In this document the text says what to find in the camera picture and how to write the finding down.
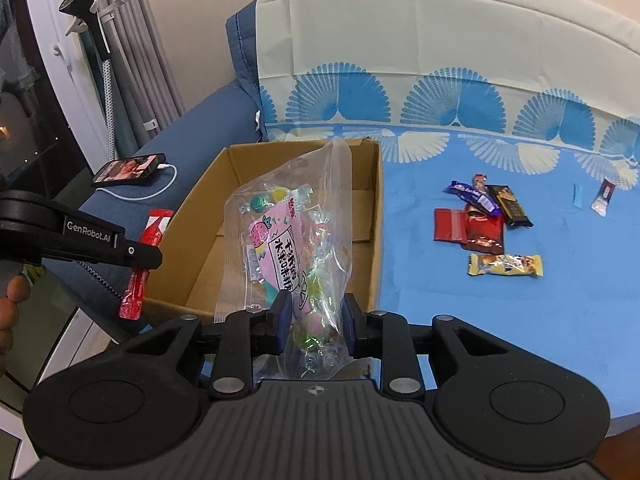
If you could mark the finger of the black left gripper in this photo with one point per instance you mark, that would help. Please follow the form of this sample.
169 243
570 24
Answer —
34 228

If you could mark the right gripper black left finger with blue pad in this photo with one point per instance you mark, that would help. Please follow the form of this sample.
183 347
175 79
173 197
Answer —
182 344

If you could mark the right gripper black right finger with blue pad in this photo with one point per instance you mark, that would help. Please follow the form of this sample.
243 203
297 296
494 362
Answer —
447 342

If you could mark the clear bag of candies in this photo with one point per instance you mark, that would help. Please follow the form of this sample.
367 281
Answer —
290 229

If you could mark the dark red snack pouch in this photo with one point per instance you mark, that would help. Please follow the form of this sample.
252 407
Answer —
484 233

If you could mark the yellow snack bar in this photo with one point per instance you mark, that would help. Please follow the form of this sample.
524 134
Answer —
505 265

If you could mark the purple chocolate bar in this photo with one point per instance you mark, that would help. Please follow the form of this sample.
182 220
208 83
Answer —
478 199

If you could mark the small red candy bar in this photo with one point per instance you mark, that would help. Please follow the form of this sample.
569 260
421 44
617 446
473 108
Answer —
479 183

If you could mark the black gold snack bar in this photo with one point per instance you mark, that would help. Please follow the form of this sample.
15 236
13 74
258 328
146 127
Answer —
512 211

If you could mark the purple white sachet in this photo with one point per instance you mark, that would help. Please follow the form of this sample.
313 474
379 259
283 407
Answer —
603 198

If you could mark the person's left hand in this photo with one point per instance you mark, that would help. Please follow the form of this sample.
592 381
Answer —
18 291

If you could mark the brown cardboard box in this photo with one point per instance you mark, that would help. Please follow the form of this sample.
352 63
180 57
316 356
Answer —
189 279

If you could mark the black smartphone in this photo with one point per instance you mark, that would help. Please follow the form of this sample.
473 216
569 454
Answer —
128 171

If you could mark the blue sofa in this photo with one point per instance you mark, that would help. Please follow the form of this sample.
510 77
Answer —
190 144

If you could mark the black white phone stand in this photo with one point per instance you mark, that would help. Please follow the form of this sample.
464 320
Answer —
96 17

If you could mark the small blue wrapper piece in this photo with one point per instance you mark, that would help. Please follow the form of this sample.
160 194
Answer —
577 195

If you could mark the blue white patterned sofa cover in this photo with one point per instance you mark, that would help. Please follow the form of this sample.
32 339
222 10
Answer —
535 94

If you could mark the white window frame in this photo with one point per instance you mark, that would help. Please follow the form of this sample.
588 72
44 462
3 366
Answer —
71 79

